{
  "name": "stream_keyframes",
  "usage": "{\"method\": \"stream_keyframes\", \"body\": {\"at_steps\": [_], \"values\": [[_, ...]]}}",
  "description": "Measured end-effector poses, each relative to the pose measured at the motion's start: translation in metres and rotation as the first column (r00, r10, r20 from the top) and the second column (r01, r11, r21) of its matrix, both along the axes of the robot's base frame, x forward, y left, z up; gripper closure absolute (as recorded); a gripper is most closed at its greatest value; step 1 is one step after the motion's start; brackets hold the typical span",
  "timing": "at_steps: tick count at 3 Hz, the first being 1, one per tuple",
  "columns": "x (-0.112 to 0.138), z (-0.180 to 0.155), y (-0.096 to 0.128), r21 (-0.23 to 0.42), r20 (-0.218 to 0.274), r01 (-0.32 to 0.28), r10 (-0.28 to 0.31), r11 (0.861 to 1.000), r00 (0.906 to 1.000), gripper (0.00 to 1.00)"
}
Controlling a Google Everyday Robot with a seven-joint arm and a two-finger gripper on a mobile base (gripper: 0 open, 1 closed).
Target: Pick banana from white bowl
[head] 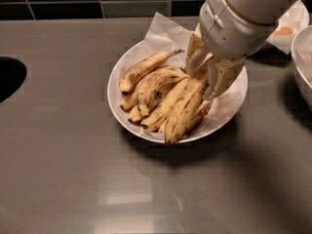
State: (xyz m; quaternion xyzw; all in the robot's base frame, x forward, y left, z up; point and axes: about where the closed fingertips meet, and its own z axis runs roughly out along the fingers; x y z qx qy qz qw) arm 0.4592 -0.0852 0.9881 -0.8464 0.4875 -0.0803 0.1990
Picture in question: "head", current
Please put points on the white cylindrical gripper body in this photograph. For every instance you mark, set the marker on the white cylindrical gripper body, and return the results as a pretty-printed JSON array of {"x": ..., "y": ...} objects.
[{"x": 231, "y": 29}]

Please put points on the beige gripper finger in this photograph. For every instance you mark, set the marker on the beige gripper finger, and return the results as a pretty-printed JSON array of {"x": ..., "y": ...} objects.
[
  {"x": 197, "y": 50},
  {"x": 222, "y": 72}
]

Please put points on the banana with sticker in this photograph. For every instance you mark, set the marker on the banana with sticker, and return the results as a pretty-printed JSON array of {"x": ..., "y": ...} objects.
[{"x": 186, "y": 105}]

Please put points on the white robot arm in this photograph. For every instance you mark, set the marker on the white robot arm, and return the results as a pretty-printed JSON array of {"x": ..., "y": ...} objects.
[{"x": 260, "y": 11}]

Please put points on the banana under right banana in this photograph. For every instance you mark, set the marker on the banana under right banana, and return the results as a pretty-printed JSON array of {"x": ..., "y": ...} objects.
[{"x": 197, "y": 117}]

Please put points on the middle brown spotted banana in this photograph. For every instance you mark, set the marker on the middle brown spotted banana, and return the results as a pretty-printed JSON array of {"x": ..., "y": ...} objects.
[{"x": 158, "y": 78}]

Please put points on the white paper in orange bowl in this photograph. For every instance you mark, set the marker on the white paper in orange bowl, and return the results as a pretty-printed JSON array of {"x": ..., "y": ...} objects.
[{"x": 297, "y": 18}]

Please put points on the top left spotted banana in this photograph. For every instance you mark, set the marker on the top left spotted banana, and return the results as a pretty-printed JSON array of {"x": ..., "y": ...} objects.
[{"x": 135, "y": 73}]

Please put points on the white bowl at right edge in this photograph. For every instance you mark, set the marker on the white bowl at right edge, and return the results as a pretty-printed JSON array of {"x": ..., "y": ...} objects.
[{"x": 302, "y": 63}]

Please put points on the long central yellow banana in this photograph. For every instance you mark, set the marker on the long central yellow banana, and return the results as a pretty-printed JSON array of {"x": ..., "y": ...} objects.
[{"x": 160, "y": 112}]

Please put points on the small lower left banana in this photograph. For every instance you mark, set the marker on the small lower left banana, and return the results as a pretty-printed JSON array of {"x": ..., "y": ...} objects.
[{"x": 134, "y": 115}]

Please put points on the large white bowl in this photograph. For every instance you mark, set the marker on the large white bowl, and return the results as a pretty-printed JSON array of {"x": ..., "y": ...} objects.
[{"x": 224, "y": 108}]

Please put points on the white paper liner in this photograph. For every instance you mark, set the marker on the white paper liner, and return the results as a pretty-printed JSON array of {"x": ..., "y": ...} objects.
[{"x": 163, "y": 30}]

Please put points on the small orange fruits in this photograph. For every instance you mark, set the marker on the small orange fruits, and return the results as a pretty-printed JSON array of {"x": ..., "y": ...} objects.
[{"x": 283, "y": 31}]

